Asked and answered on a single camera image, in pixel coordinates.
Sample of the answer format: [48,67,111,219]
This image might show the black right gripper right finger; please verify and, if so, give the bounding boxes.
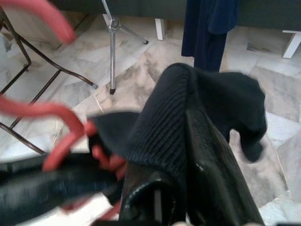
[185,110,264,226]

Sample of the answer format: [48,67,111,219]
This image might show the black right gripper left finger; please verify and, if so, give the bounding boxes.
[120,177,187,226]

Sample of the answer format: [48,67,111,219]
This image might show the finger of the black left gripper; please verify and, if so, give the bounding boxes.
[0,169,119,213]
[0,155,48,175]

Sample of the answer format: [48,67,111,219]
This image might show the black garment green logo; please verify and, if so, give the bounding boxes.
[90,62,268,185]

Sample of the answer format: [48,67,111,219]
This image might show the chrome clothes rack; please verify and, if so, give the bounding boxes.
[101,0,150,95]

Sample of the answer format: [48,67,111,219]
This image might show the navy blue shirt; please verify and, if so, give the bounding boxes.
[181,0,239,73]

